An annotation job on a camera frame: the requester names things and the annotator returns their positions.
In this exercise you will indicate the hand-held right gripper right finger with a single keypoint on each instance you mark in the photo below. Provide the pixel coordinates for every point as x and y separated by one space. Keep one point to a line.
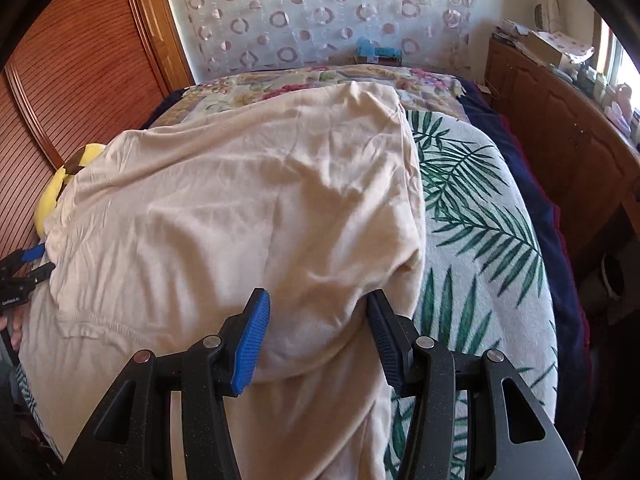
386 340

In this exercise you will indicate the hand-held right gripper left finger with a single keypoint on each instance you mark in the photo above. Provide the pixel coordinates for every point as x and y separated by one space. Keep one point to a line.
250 340

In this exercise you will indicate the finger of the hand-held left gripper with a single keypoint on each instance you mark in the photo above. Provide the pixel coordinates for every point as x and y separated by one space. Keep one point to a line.
34 252
42 271

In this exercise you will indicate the beige printed t-shirt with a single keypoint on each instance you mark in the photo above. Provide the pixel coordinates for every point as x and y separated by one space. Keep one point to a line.
225 210

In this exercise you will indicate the person's left hand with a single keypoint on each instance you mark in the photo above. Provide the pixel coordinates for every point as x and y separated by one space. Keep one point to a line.
17 327

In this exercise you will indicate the yellow plush toy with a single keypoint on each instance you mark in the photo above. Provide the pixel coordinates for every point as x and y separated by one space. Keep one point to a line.
50 195

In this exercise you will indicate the palm leaf bed sheet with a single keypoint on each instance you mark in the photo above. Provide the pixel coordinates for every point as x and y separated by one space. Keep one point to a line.
475 260

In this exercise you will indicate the wooden slatted wardrobe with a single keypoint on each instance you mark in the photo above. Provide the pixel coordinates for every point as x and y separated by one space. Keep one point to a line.
75 60

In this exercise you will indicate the white waste bin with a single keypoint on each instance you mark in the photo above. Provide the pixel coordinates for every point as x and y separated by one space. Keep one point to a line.
612 277

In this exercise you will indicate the floral blanket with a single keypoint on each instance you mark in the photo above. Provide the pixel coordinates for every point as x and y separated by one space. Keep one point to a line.
435 85

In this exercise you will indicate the wooden low cabinet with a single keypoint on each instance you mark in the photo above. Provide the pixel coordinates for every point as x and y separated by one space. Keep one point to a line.
560 125

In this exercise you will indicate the pink figurine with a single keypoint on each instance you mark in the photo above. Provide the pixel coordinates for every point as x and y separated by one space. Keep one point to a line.
619 107

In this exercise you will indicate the stack of white papers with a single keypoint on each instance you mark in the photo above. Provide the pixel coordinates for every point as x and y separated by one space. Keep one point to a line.
510 30

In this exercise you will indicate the sheer circle-patterned curtain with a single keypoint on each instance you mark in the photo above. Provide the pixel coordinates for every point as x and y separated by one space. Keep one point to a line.
310 10

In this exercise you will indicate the pink dotted cloth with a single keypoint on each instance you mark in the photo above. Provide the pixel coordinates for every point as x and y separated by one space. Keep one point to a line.
570 47

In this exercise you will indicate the window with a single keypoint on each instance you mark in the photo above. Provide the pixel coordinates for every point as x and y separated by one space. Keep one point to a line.
625 60

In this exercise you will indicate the oval wall mirror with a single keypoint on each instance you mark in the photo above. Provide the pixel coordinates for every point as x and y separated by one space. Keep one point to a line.
538 14

